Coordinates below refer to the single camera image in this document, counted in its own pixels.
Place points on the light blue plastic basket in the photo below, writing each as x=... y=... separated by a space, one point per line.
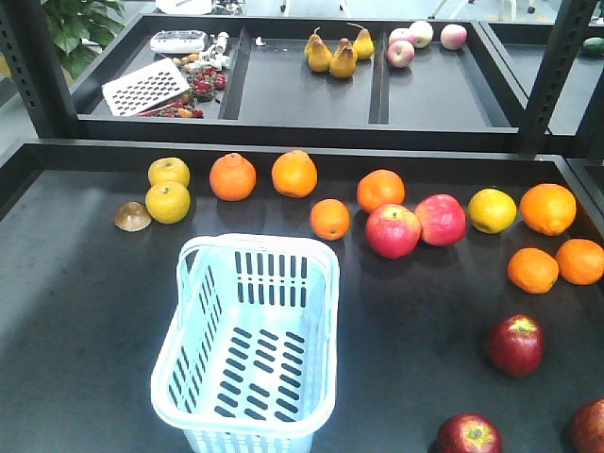
x=249 y=361

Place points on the pink red apple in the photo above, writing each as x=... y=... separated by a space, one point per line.
x=442 y=219

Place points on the black wooden produce stand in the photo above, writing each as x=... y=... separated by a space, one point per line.
x=85 y=306

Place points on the brown mushroom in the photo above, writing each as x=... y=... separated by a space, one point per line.
x=132 y=216

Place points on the yellow citrus fruit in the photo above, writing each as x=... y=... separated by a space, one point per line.
x=491 y=211

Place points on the checkerboard calibration board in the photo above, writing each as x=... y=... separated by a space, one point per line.
x=145 y=88

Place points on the small orange left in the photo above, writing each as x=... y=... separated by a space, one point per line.
x=533 y=270

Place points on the small orange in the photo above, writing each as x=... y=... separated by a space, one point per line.
x=533 y=270
x=580 y=261

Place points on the dark red apple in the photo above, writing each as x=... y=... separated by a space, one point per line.
x=468 y=432
x=515 y=346

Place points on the large orange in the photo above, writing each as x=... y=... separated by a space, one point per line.
x=548 y=208

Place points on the dark red apple near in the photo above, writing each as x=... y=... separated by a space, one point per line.
x=468 y=432

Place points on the small orange right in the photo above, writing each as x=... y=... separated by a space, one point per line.
x=580 y=261

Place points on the potted green plant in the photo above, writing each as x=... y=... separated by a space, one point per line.
x=78 y=26

